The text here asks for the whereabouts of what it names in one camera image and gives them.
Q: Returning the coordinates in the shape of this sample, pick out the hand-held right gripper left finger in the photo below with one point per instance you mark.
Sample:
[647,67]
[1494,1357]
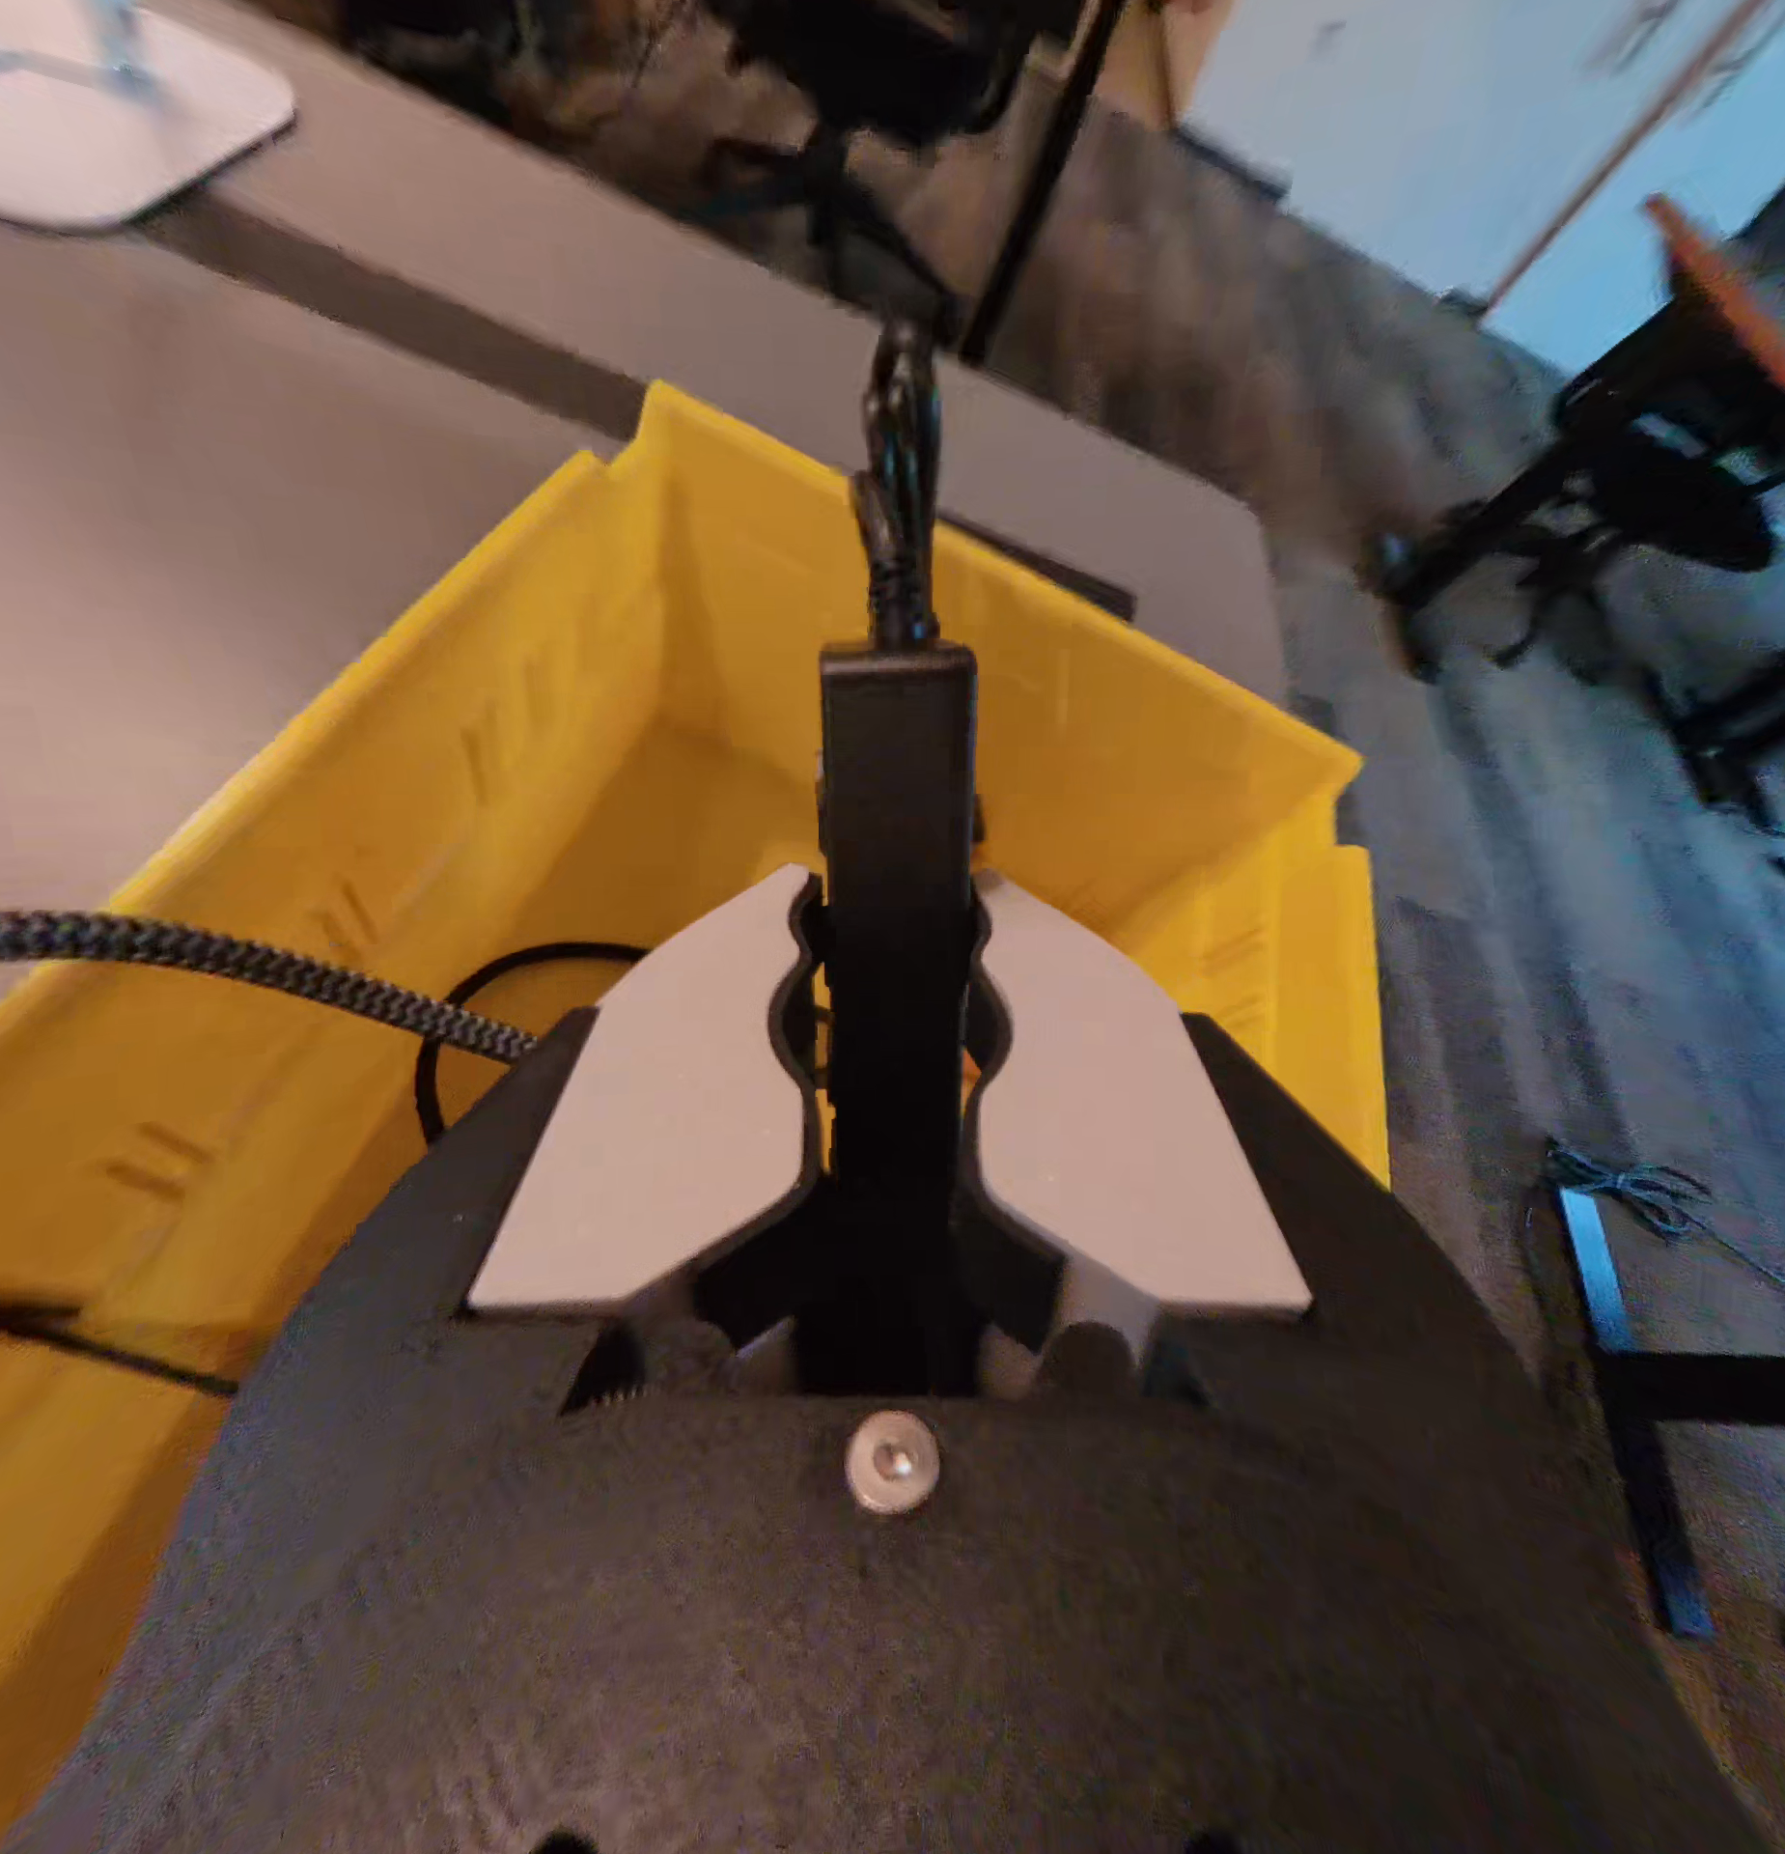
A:
[662,1114]

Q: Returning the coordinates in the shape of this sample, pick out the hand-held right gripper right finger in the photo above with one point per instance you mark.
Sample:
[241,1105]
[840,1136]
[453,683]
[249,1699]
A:
[1137,1145]

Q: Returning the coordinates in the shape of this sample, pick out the black usb hub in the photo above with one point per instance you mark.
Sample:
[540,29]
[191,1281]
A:
[893,869]

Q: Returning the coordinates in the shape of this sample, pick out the yellow plastic bin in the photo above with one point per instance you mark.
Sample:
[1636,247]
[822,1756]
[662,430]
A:
[400,811]

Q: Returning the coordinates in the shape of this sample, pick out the black office chair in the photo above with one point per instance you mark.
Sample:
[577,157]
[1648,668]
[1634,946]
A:
[1661,506]

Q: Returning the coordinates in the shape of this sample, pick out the black metal pole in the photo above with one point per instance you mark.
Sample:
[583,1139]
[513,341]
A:
[1039,188]

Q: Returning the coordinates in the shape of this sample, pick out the orange desk top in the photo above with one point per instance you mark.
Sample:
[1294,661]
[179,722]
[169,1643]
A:
[1748,320]

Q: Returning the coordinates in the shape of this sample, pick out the dark chair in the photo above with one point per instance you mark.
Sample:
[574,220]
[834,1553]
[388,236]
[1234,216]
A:
[864,73]

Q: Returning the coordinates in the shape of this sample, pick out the black metal table frame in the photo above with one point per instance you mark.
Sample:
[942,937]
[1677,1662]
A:
[1646,1449]

